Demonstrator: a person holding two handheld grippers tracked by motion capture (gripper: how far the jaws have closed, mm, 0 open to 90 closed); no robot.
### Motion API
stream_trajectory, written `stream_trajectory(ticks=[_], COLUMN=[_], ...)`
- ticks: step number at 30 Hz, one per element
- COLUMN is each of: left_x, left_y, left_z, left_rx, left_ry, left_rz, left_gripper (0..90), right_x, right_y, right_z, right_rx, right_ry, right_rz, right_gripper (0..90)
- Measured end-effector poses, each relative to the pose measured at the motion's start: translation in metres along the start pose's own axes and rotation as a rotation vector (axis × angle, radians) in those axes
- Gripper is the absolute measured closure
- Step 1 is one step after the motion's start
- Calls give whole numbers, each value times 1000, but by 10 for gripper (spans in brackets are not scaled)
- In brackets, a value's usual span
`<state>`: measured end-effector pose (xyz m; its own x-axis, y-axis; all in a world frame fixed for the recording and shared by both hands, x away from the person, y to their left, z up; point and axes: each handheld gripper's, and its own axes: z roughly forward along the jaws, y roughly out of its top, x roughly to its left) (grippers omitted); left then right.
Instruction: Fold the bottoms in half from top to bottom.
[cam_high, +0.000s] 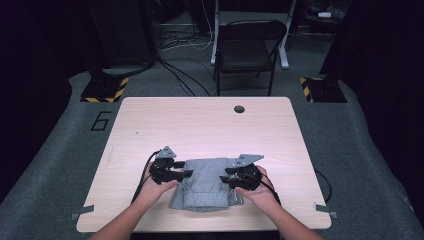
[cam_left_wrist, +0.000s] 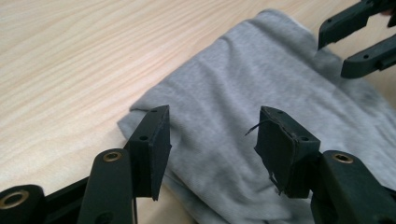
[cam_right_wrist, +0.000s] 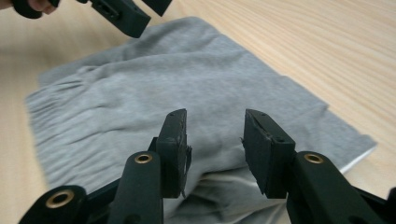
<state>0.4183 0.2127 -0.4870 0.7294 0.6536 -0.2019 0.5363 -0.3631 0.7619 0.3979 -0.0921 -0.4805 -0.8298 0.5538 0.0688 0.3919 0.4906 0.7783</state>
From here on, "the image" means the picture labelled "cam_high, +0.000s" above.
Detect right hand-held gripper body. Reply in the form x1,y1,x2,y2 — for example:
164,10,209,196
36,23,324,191
226,153,265,192

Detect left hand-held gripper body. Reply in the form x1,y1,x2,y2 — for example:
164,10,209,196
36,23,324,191
148,145,178,186

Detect grey shorts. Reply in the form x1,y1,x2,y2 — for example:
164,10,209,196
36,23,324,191
168,157,245,213

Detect person's left hand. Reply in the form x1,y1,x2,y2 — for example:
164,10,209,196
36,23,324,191
134,178,180,210

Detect person's right hand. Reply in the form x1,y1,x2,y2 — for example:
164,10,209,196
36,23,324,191
234,165,278,215

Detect striped black stand base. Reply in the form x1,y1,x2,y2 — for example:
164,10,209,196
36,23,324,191
299,76,348,104
80,75,130,104

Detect black folding chair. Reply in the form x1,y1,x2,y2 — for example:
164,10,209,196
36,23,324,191
213,19,288,98

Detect black cabinet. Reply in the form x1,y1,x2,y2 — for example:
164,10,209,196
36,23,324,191
86,0,158,72

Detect dark curtain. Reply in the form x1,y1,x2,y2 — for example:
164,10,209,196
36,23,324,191
319,0,424,231
0,0,91,206

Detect left hand-held gripper black cable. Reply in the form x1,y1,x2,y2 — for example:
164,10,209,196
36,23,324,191
130,149,162,205

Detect hand-held gripper black cable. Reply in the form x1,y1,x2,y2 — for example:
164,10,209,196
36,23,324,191
130,149,162,205
246,171,282,206

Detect right hand-held gripper black cable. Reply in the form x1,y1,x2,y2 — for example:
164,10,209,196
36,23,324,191
246,171,282,206

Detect black cable beside table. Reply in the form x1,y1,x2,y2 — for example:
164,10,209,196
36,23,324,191
314,169,333,204

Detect grey metal bracket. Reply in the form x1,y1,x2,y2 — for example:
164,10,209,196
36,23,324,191
313,202,339,220
69,204,95,222

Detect bundle of floor cables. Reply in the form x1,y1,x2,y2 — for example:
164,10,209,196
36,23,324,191
156,19,215,98

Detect white desk frame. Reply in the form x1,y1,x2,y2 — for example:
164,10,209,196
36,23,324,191
210,0,299,70

